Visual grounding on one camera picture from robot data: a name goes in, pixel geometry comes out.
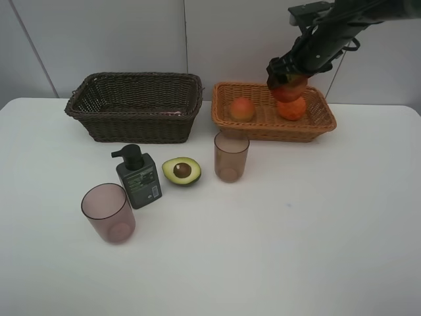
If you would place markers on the dark brown wicker basket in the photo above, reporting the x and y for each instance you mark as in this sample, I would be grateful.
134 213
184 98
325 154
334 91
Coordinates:
125 107

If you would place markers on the dark green pump bottle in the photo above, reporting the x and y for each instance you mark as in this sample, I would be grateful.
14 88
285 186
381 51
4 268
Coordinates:
138 176

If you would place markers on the brown translucent cup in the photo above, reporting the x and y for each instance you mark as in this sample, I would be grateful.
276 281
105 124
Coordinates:
230 155

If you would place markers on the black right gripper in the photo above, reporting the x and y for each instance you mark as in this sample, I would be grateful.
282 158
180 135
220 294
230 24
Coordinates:
311 54

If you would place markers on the pink bottle white cap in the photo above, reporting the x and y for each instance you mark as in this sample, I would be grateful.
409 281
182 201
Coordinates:
174 113

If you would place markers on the round peach-coloured bun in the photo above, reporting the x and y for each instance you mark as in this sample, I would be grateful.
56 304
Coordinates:
242 109

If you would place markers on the orange mandarin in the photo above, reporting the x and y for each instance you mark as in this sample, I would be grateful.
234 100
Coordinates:
292 111

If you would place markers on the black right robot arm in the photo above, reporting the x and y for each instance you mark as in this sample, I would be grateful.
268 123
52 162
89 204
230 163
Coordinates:
365 14

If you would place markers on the red yellow apple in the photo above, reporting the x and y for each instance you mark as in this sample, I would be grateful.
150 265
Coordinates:
289 92

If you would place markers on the purple translucent cup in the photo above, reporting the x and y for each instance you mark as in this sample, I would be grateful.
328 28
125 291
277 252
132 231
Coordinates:
108 209

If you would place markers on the halved avocado with pit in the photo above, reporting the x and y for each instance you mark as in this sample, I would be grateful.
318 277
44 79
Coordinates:
182 171

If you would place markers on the orange wicker basket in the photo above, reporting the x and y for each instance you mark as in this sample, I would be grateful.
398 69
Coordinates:
267 124

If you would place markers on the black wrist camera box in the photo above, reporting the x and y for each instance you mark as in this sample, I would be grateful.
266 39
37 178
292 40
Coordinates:
304 15

